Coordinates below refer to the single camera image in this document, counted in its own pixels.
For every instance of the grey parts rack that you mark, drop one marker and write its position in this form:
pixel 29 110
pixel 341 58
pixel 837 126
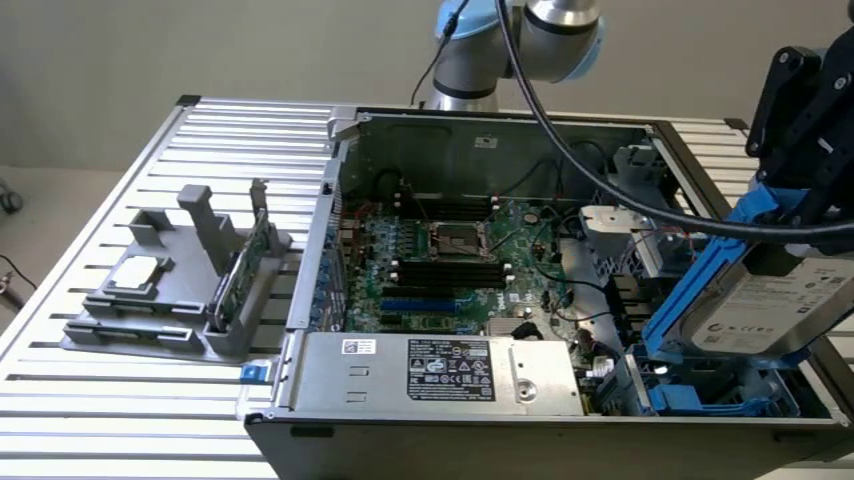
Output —
pixel 154 320

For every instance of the silver chipset heatsink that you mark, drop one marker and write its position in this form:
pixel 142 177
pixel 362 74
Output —
pixel 508 328

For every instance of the blue expansion slot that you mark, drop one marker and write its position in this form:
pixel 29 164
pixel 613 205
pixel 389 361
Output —
pixel 417 305

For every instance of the CPU socket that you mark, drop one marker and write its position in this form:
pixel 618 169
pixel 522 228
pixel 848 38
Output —
pixel 461 240

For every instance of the blue case latch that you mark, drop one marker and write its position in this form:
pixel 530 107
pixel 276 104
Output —
pixel 255 375

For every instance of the silver power supply unit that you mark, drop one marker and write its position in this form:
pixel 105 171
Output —
pixel 374 380

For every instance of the green motherboard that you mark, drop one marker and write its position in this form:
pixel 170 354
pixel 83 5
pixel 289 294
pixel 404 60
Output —
pixel 534 260

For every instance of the black RAM slot bank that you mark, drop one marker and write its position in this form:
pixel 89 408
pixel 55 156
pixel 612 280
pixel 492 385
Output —
pixel 448 206
pixel 450 272

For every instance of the silver drive cage bracket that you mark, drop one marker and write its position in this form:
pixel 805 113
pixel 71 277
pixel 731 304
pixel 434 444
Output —
pixel 610 230

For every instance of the black expansion slot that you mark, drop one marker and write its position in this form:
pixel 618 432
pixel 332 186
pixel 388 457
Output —
pixel 421 292

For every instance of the silver CPU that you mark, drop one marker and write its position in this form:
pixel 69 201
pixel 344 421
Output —
pixel 141 274

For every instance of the black chair wheel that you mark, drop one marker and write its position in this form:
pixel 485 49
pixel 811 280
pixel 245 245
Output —
pixel 10 201

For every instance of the hard disk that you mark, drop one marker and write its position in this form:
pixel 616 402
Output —
pixel 755 315

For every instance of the blue disk bay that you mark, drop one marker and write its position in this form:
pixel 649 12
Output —
pixel 681 397

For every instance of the green graphics card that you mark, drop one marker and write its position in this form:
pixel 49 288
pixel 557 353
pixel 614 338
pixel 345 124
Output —
pixel 250 250

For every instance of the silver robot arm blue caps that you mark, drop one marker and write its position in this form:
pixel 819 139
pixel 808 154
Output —
pixel 557 35

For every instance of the open black PC case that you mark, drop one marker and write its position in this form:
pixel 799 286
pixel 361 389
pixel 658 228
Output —
pixel 428 445

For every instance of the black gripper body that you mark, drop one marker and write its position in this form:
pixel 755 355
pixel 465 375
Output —
pixel 843 35

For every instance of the black table corner cap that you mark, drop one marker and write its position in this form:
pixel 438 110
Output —
pixel 190 100
pixel 736 123

